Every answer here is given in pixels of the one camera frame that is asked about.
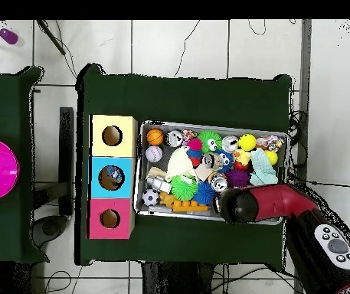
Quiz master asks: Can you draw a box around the silver plastic toy truck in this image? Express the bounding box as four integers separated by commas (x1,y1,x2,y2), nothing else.
146,176,172,194

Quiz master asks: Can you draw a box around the crushed clear bottle blue label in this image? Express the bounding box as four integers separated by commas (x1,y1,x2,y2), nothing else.
105,165,124,185

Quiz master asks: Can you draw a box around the shallow metal mesh bin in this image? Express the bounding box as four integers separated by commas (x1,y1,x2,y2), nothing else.
132,120,290,226

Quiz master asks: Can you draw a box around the wooden box with three holes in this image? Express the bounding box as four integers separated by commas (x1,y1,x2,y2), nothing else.
88,114,139,240

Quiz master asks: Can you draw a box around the white toy baseball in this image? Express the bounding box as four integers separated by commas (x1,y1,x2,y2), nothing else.
145,145,164,163

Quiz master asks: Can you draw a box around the large green fuzzy eyed ball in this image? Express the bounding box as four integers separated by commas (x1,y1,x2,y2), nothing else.
170,175,199,202

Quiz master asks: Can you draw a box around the orange toy basketball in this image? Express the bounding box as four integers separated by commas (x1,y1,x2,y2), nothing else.
146,128,165,146

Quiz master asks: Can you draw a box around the small green fuzzy eyed ball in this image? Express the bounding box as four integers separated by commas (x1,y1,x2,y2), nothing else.
197,130,223,155

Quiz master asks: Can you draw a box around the black and white soccer ball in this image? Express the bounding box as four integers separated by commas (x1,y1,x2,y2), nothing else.
142,188,159,207

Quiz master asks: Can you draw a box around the blue fuzzy eyed ball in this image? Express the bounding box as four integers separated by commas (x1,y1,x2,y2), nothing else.
214,149,234,173

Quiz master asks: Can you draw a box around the purple spiky ball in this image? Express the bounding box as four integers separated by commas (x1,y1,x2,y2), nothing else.
224,168,251,188

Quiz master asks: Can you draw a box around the dark green tablecloth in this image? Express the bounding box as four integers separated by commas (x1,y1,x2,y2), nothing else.
0,66,50,265
74,63,293,266

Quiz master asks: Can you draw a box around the yellow smiley ball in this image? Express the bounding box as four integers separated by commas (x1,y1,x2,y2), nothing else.
237,133,257,152

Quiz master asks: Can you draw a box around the light blue cloth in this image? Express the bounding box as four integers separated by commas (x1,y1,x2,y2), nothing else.
249,147,279,187

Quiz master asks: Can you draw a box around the black rod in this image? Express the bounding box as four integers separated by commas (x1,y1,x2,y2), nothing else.
36,19,67,56

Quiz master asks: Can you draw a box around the purple bottle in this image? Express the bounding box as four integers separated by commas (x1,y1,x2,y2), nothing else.
0,28,19,46

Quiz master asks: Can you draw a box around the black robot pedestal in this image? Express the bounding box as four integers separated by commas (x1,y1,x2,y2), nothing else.
140,261,215,294

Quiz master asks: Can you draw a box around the black power cable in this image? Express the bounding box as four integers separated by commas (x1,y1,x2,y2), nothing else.
287,173,350,188

